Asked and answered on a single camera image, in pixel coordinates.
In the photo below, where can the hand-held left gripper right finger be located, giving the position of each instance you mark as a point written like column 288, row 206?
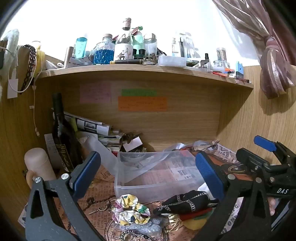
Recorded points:
column 209, row 176

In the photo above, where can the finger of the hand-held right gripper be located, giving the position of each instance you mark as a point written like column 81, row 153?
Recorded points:
column 247, row 157
column 263, row 143

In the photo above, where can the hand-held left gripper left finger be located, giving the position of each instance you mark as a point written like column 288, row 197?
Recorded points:
column 86, row 176

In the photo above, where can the clear plastic box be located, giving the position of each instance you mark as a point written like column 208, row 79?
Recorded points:
column 138, row 185

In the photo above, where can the yellow soft pad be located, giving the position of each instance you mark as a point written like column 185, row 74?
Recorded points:
column 194, row 223

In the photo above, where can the person's right hand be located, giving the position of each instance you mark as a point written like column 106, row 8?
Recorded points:
column 271, row 207

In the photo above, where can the vintage newspaper-print mat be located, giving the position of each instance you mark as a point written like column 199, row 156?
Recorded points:
column 99, row 183

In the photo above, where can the crumpled newspaper wrap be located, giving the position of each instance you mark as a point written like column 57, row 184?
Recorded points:
column 222, row 150

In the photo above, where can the brass key charm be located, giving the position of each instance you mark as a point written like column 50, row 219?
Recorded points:
column 101, row 208

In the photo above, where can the pile of papers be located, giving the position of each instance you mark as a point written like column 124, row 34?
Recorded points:
column 111, row 141

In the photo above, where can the red felt cloth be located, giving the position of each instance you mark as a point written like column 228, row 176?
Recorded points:
column 192, row 216

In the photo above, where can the dark wine bottle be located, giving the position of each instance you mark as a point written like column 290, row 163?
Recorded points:
column 62, row 139

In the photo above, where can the beige cylindrical bottle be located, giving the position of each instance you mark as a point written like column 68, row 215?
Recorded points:
column 38, row 162

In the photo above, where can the rolled newspaper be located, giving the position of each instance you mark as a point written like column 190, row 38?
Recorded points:
column 90, row 125

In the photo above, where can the floral fabric scrunchie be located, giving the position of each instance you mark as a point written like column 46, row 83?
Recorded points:
column 129, row 208

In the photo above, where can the white card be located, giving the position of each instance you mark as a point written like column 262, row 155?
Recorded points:
column 131, row 144

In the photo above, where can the silver glitter scrunchie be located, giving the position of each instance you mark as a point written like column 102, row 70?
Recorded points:
column 151, row 228

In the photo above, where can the mauve tied curtain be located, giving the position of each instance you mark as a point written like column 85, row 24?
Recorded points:
column 272, row 64

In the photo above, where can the red pen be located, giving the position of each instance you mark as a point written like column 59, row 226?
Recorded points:
column 220, row 73

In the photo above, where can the pink sticky note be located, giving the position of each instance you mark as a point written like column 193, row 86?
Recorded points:
column 95, row 93

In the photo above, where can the orange sticky note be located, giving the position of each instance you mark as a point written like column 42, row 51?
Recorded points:
column 142, row 103

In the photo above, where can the small glass jar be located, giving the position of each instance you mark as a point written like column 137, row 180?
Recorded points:
column 220, row 60

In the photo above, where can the green sticky note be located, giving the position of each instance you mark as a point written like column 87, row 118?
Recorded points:
column 138, row 92

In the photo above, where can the small black-capped bottle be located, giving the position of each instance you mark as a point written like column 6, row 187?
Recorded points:
column 206, row 58

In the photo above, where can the wooden shelf board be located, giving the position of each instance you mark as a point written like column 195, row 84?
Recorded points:
column 138, row 72

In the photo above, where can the brown pen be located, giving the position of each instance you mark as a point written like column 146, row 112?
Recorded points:
column 127, row 62

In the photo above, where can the clear lidded plastic container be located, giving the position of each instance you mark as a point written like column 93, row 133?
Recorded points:
column 172, row 60

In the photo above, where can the blue liquid glass bottle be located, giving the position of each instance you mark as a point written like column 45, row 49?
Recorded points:
column 104, row 55

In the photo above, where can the yellow ribbon roll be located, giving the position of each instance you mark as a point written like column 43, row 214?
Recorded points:
column 41, row 59

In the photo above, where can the clear packaged stationery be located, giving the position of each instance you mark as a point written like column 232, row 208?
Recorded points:
column 182, row 46

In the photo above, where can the light blue plastic bottle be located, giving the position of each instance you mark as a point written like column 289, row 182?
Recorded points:
column 81, row 47

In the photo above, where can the black lace ribbon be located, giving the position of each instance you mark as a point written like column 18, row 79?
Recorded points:
column 31, row 58

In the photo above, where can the tall white-label corked bottle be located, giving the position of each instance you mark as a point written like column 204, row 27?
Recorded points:
column 123, row 49

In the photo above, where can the clear jar silver lid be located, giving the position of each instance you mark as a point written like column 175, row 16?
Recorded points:
column 150, row 45

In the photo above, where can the mint green spray bottle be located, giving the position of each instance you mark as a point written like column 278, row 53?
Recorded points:
column 138, row 40

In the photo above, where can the white fluffy cloth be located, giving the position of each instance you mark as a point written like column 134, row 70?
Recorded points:
column 11, row 46

